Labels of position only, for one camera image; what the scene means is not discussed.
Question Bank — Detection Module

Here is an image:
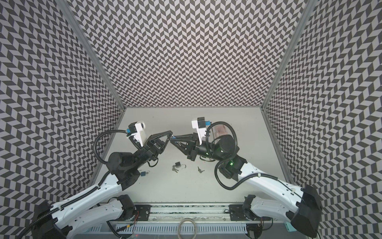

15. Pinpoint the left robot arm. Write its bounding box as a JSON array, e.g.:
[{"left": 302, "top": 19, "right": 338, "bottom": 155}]
[{"left": 17, "top": 130, "right": 173, "bottom": 239}]

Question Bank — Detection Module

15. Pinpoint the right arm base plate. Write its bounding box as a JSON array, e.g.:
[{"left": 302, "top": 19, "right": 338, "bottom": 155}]
[{"left": 224, "top": 204, "right": 272, "bottom": 222}]

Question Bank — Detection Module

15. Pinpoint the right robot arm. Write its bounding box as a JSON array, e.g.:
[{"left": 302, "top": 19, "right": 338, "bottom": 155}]
[{"left": 170, "top": 121, "right": 323, "bottom": 238}]

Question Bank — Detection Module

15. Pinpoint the right teal box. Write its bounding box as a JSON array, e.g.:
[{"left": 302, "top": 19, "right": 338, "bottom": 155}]
[{"left": 284, "top": 222, "right": 297, "bottom": 233}]

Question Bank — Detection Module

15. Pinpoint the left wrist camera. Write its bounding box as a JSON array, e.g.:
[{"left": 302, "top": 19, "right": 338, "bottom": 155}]
[{"left": 126, "top": 121, "right": 147, "bottom": 149}]

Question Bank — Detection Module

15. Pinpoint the blue padlock left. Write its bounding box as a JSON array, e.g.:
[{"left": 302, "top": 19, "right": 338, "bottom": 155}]
[{"left": 139, "top": 170, "right": 150, "bottom": 177}]

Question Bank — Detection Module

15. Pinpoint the black padlock with keys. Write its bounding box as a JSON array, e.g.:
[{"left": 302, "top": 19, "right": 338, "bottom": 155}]
[{"left": 172, "top": 162, "right": 187, "bottom": 173}]

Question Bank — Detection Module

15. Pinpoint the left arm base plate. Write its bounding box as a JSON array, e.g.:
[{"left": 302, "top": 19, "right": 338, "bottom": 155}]
[{"left": 118, "top": 204, "right": 152, "bottom": 222}]

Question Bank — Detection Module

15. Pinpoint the grey cable loop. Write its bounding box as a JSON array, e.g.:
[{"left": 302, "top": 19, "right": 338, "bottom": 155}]
[{"left": 177, "top": 217, "right": 198, "bottom": 239}]

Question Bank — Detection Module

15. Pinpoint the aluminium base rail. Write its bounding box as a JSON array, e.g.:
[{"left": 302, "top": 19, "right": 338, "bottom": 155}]
[{"left": 64, "top": 202, "right": 317, "bottom": 239}]

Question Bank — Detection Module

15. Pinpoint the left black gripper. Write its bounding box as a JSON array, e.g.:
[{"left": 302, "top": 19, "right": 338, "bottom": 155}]
[{"left": 131, "top": 133, "right": 176, "bottom": 172}]

